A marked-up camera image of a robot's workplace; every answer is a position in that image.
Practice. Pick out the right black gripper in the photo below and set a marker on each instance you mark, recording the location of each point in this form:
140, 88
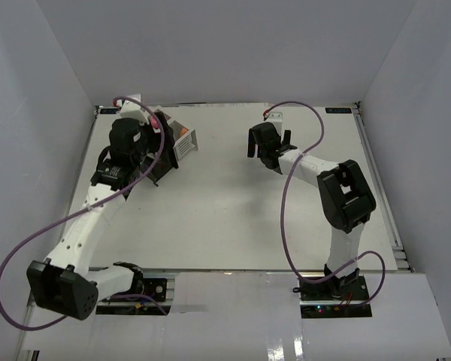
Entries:
252, 144

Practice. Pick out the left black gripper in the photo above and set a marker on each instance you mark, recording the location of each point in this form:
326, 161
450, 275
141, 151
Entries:
144, 128

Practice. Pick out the pink-capped glue bottle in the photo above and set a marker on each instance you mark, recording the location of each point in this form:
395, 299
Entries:
154, 123

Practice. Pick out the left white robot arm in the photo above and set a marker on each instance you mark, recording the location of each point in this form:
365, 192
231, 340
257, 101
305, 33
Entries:
63, 282

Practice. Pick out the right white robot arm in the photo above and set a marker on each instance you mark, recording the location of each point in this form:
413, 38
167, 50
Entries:
346, 198

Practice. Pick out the white two-slot pen holder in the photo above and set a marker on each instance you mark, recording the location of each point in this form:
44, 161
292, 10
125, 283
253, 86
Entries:
185, 144

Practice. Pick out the black two-slot pen holder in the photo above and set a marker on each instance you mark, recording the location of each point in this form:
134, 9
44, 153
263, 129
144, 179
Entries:
166, 162

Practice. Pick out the right black table label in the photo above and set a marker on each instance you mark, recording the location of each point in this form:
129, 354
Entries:
337, 110

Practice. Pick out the black table label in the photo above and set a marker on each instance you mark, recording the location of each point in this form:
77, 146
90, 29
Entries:
337, 110
109, 110

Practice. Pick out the left black table label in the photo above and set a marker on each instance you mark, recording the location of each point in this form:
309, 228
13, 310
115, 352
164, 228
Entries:
109, 110

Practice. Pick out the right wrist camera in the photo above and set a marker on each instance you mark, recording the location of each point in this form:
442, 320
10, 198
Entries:
274, 117

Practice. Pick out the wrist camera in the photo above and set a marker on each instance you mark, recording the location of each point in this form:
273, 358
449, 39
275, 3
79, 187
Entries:
131, 110
274, 117

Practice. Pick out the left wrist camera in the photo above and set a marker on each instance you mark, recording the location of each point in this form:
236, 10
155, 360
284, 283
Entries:
131, 110

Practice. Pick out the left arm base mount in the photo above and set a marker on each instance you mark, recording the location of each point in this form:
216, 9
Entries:
155, 299

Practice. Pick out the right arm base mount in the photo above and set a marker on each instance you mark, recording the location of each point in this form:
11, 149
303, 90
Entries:
318, 302

